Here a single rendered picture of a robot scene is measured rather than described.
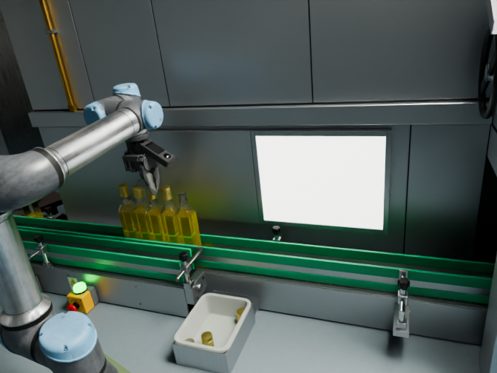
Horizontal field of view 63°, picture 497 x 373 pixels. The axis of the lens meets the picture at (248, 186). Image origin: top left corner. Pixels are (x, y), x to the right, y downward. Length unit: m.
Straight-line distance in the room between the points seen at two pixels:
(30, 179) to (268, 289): 0.80
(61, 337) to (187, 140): 0.73
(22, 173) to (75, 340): 0.40
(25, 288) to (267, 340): 0.69
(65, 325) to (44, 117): 0.96
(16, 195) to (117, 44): 0.78
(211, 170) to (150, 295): 0.48
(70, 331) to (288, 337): 0.63
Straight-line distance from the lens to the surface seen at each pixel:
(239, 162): 1.37
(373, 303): 1.30
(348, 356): 1.28
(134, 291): 1.50
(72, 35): 1.64
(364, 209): 1.34
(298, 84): 1.27
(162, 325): 1.45
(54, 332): 1.08
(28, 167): 0.90
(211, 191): 1.46
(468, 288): 1.28
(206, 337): 1.27
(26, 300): 1.12
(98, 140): 1.00
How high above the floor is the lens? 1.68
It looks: 23 degrees down
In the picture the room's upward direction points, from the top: 7 degrees counter-clockwise
